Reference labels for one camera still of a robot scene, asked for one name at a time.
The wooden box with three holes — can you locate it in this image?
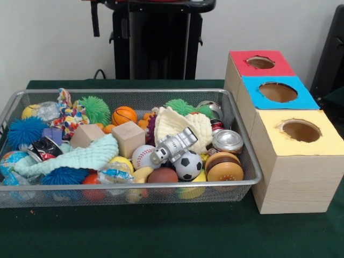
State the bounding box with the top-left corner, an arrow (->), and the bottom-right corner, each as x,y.
224,49 -> 344,215

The orange basketball toy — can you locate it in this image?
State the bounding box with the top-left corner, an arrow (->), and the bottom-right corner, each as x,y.
111,106 -> 138,127

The cream knitted cloth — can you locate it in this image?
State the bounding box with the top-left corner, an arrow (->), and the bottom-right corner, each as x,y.
153,106 -> 213,155

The wooden cube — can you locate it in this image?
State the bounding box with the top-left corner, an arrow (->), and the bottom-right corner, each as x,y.
111,120 -> 146,159

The silver robot figure toy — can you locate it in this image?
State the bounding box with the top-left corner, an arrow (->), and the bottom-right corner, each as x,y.
149,127 -> 199,164

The white baseball toy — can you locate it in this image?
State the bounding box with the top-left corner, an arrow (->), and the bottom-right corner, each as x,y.
131,145 -> 161,170

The blue spiky rubber ball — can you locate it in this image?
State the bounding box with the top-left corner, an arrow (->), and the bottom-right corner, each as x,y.
6,116 -> 51,151

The mint green knitted cloth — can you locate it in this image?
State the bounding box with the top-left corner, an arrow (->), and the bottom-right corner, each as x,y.
13,133 -> 120,177

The black and white soccer ball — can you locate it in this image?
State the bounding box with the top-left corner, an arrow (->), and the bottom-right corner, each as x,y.
173,150 -> 204,181

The crushed silver drink can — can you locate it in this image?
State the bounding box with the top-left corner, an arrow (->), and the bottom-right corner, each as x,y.
211,130 -> 245,154

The wooden toy hamburger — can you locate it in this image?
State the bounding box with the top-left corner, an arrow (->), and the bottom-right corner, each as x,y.
205,152 -> 245,189

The dark green table cloth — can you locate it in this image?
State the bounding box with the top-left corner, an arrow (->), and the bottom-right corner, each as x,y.
319,85 -> 344,131
0,78 -> 344,258

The black flat panel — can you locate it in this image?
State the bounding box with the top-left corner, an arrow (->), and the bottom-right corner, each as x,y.
309,4 -> 344,95

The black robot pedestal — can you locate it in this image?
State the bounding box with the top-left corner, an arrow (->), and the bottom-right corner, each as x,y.
103,0 -> 217,81

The silver wire mesh bin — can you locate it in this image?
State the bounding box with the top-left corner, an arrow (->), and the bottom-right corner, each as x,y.
0,88 -> 263,209

